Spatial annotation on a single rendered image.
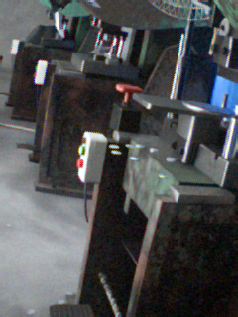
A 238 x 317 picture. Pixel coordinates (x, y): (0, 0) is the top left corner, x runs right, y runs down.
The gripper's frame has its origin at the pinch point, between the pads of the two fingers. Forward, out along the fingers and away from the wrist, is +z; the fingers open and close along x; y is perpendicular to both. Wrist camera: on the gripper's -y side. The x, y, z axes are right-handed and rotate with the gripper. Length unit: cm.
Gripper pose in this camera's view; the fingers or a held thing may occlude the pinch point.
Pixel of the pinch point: (82, 22)
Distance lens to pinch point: 178.8
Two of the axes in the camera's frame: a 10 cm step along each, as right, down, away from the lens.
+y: 1.2, 2.4, -9.6
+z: 6.3, 7.3, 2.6
